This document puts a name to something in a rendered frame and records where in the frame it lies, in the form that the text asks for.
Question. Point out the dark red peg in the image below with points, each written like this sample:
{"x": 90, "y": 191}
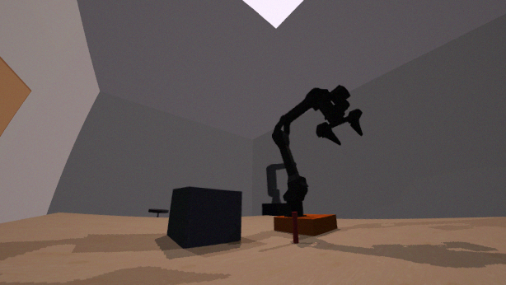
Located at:
{"x": 295, "y": 227}

